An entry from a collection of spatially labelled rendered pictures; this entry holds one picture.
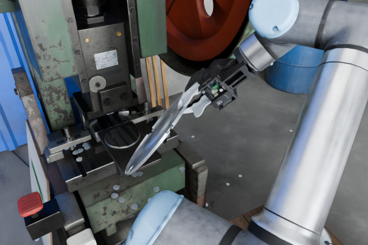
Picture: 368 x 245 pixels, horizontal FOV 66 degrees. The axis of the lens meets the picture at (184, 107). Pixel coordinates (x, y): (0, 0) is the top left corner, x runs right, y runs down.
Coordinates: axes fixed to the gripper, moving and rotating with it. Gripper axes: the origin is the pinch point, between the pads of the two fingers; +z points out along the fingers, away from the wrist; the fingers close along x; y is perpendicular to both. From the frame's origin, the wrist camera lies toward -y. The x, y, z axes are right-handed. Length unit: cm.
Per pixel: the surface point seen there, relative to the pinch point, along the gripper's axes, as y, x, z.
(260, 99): -178, 115, 31
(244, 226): -15, 66, 31
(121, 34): -24.6, -22.0, 8.4
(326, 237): -10, 85, 7
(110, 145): -12.3, -0.6, 36.6
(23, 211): 14, -11, 50
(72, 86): -121, -21, 112
